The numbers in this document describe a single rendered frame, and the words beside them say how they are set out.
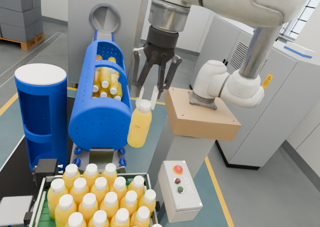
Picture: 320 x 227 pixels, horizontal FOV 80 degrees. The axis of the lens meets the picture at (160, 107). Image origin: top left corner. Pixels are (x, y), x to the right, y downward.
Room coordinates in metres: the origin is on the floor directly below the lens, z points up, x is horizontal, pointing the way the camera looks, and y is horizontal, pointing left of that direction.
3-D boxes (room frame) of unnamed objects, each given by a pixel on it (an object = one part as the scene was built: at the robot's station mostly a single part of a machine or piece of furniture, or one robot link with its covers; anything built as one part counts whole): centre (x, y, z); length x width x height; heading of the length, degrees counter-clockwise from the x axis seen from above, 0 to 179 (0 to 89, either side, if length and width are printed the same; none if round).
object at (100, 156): (0.57, 0.18, 0.99); 0.10 x 0.02 x 0.12; 112
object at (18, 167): (1.32, 0.94, 0.07); 1.50 x 0.52 x 0.15; 15
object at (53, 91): (1.01, 0.78, 0.59); 0.28 x 0.28 x 0.88
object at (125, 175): (0.49, 0.15, 0.96); 0.40 x 0.01 x 0.03; 112
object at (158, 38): (0.49, 0.05, 1.56); 0.08 x 0.07 x 0.09; 113
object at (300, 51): (2.10, -1.14, 1.48); 0.24 x 0.12 x 0.08; 23
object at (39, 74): (1.01, 0.78, 1.03); 0.28 x 0.28 x 0.01
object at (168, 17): (0.49, 0.05, 1.63); 0.09 x 0.09 x 0.06
